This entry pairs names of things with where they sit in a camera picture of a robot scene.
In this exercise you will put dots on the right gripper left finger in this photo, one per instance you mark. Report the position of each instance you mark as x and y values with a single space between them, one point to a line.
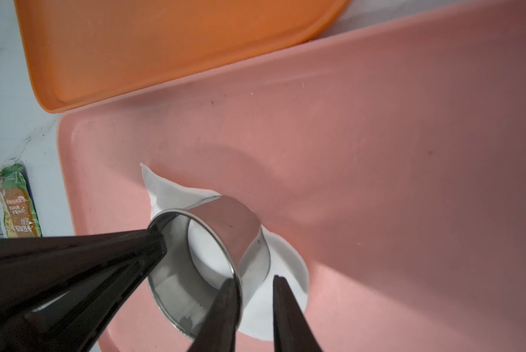
218 332

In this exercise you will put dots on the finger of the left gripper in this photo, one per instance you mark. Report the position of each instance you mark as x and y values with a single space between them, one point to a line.
60 293

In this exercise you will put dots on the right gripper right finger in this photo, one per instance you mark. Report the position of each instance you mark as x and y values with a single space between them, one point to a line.
291 331

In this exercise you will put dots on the white dough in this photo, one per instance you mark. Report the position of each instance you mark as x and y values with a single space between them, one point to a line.
257 316

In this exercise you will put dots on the small round metal cutter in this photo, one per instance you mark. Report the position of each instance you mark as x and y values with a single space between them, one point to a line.
209 242

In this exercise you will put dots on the pink silicone mat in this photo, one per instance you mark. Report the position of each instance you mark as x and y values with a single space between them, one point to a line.
393 158

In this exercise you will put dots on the green orange flour packet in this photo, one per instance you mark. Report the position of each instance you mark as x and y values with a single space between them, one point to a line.
19 215

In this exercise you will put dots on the orange silicone mat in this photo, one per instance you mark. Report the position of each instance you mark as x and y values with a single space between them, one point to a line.
82 52

